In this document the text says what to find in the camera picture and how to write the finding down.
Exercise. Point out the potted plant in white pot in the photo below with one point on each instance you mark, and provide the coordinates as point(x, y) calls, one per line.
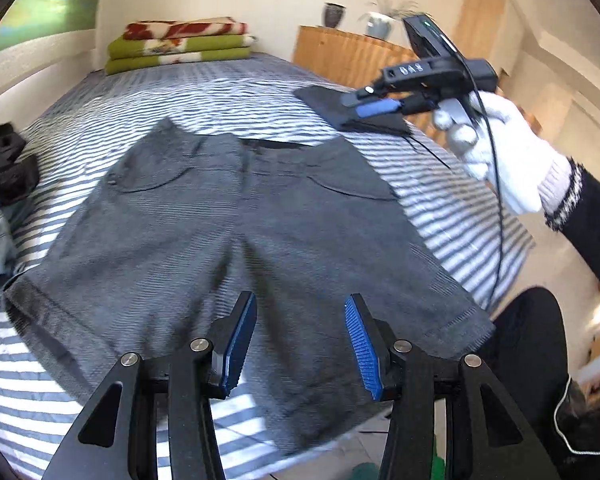
point(380, 22)

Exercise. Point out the grey shorts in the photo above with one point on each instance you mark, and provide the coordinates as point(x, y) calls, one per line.
point(230, 220)

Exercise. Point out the person's leg in black pants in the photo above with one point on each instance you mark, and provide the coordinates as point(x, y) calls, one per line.
point(530, 350)

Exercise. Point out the folded dark navy garment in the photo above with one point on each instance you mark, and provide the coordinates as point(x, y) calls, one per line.
point(325, 102)

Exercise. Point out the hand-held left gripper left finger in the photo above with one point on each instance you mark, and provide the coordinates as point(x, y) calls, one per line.
point(237, 345)

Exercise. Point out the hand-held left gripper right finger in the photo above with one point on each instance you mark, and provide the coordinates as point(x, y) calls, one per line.
point(362, 350)

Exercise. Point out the red floral folded blanket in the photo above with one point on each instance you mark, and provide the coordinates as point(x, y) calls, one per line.
point(180, 30)

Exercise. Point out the person's right forearm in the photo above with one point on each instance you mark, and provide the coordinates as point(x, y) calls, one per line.
point(590, 220)

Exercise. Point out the green object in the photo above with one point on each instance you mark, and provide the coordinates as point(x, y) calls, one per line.
point(439, 462)

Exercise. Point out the wooden slatted bed rail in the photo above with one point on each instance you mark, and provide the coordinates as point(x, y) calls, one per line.
point(340, 55)

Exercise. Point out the dark ceramic vase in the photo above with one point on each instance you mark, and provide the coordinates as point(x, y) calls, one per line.
point(334, 15)

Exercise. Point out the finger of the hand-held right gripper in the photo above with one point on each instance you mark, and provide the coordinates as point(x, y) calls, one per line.
point(377, 109)
point(362, 94)

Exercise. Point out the blue white striped quilt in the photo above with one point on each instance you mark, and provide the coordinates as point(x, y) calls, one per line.
point(105, 100)

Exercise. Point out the person's right hand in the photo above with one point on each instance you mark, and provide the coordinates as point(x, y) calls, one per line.
point(505, 150)

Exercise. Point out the black garment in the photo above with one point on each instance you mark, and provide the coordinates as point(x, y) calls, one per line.
point(5, 165)

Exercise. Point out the light wooden door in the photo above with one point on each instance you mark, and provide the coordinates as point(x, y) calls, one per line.
point(482, 25)

